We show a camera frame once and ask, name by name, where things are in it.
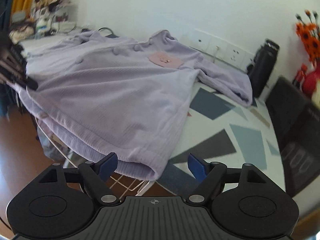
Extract lavender ribbed pajama garment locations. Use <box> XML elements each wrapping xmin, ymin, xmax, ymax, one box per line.
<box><xmin>13</xmin><ymin>30</ymin><xmax>253</xmax><ymax>181</ymax></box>

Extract clear acrylic cosmetics organizer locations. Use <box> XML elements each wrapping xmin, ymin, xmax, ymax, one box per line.
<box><xmin>30</xmin><ymin>0</ymin><xmax>76</xmax><ymax>35</ymax></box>

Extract black nightstand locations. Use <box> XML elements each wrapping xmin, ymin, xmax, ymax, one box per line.
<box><xmin>265</xmin><ymin>76</ymin><xmax>319</xmax><ymax>197</ymax></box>

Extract black thermos bottle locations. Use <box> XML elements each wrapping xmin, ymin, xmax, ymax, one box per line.
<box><xmin>247</xmin><ymin>38</ymin><xmax>280</xmax><ymax>98</ymax></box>

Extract small red bottle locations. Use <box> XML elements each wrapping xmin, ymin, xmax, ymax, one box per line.
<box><xmin>292</xmin><ymin>64</ymin><xmax>308</xmax><ymax>89</ymax></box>

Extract yellow ceramic mug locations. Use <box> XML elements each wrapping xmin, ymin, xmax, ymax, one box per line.
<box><xmin>311</xmin><ymin>79</ymin><xmax>320</xmax><ymax>107</ymax></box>

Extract orange artificial flowers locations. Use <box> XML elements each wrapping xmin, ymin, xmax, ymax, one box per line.
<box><xmin>296</xmin><ymin>10</ymin><xmax>320</xmax><ymax>66</ymax></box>

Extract white wall socket panel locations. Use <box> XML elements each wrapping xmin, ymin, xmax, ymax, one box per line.
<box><xmin>179</xmin><ymin>29</ymin><xmax>254</xmax><ymax>73</ymax></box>

